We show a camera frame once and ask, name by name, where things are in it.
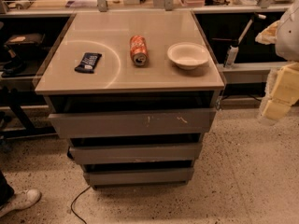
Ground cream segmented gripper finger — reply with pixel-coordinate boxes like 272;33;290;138
258;63;299;125

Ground grey top drawer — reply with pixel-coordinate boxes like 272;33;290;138
49;108;216;138

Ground grey drawer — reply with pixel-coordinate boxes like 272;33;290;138
70;143;202;164
83;167;194;186
49;108;216;138

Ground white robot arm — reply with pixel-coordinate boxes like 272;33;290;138
255;0;299;125

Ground grey middle drawer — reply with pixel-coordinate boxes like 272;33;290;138
70;143;202;164

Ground grey drawer cabinet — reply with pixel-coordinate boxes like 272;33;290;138
36;11;224;187

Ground grey bottom drawer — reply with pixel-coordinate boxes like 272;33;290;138
83;167;194;186

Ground white bowl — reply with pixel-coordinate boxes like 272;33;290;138
167;42;209;70

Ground orange soda can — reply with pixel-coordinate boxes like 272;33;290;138
130;35;149;66

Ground dark blue snack packet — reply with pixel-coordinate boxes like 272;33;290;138
75;52;102;74

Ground black stool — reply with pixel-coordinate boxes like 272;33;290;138
3;33;46;76

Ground white sneaker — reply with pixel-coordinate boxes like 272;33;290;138
0;189;41;217

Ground black floor cable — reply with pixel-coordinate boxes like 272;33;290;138
70;185;92;224

